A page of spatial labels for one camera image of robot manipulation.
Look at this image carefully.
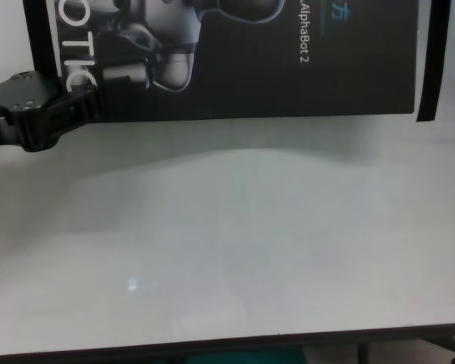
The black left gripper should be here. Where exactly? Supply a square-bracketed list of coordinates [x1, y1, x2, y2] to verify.
[0, 70, 103, 154]

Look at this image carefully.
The black robot print poster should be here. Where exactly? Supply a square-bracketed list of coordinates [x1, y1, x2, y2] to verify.
[37, 0, 430, 124]

